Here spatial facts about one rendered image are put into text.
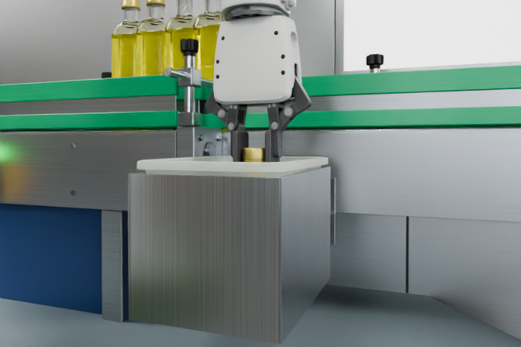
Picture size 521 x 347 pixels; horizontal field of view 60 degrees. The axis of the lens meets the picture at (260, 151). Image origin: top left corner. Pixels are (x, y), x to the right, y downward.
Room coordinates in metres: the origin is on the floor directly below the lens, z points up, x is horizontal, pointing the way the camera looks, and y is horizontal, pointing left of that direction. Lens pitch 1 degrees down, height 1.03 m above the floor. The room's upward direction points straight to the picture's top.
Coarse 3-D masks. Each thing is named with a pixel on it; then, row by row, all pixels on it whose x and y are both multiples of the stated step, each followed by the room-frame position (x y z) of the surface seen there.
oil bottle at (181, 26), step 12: (168, 24) 0.81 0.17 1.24; (180, 24) 0.81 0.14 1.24; (192, 24) 0.81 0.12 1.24; (168, 36) 0.81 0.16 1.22; (180, 36) 0.81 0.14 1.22; (192, 36) 0.81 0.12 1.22; (168, 48) 0.81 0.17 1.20; (180, 48) 0.81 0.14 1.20; (168, 60) 0.81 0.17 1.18; (180, 60) 0.81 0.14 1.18
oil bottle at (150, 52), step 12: (144, 24) 0.83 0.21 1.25; (156, 24) 0.82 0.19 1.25; (144, 36) 0.83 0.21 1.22; (156, 36) 0.82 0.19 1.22; (144, 48) 0.83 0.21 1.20; (156, 48) 0.82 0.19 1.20; (144, 60) 0.83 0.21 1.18; (156, 60) 0.82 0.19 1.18; (144, 72) 0.83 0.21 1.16; (156, 72) 0.82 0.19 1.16
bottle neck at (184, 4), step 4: (176, 0) 0.83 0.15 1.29; (180, 0) 0.82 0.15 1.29; (184, 0) 0.82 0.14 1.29; (188, 0) 0.82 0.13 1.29; (176, 4) 0.83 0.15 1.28; (180, 4) 0.82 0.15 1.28; (184, 4) 0.82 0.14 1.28; (188, 4) 0.82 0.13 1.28; (180, 8) 0.82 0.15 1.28; (184, 8) 0.82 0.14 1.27; (188, 8) 0.82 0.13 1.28; (180, 12) 0.82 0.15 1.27; (184, 12) 0.82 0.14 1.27; (188, 12) 0.82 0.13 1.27
